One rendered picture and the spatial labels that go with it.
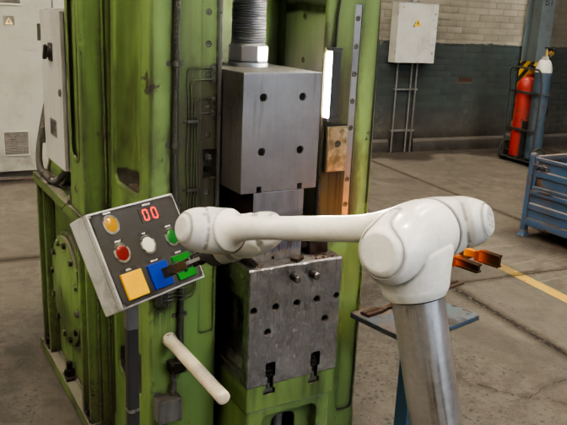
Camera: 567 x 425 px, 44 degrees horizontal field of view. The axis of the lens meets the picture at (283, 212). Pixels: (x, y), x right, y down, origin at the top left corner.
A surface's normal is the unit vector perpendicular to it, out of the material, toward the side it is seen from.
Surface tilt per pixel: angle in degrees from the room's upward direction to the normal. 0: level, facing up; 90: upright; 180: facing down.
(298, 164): 90
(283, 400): 90
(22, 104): 90
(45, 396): 0
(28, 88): 90
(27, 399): 0
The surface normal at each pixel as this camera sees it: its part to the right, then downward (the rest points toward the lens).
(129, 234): 0.73, -0.32
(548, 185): -0.87, 0.08
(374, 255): -0.64, 0.07
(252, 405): 0.50, 0.25
